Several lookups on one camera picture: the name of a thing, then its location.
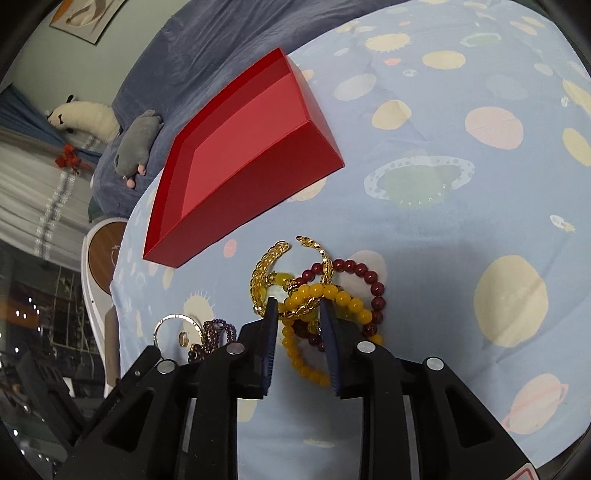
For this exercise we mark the round white wooden side table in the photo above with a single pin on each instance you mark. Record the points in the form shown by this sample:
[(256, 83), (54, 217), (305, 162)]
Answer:
[(104, 254)]

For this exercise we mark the red box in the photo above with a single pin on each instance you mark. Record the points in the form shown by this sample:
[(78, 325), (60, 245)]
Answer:
[(258, 184)]

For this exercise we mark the dark blue blanket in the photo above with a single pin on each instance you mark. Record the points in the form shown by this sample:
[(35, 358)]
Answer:
[(194, 55)]

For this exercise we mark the red bow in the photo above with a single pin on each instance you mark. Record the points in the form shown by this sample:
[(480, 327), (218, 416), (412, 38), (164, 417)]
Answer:
[(69, 159)]

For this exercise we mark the light blue planet print blanket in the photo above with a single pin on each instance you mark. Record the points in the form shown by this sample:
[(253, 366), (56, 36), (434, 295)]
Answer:
[(438, 115)]

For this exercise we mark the white plush toy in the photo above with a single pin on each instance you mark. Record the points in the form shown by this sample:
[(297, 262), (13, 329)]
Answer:
[(92, 117)]

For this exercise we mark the gold hoop earring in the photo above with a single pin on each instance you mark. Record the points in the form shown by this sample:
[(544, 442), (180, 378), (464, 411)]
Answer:
[(180, 338)]

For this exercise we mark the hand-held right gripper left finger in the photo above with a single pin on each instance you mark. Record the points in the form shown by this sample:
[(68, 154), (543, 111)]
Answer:
[(270, 350)]

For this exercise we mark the white curtain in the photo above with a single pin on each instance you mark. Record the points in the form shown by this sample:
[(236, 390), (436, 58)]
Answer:
[(27, 198)]

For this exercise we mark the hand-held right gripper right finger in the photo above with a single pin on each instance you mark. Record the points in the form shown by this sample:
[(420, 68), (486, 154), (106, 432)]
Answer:
[(330, 350)]

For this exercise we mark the grey plush toy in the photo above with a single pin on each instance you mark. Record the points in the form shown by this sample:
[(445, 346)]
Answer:
[(136, 143)]

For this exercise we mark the wall poster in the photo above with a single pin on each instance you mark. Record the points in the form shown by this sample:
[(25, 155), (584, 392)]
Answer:
[(87, 18)]

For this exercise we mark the thin gold bangle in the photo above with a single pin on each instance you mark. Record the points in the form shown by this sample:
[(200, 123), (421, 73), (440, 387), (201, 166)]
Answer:
[(177, 315)]

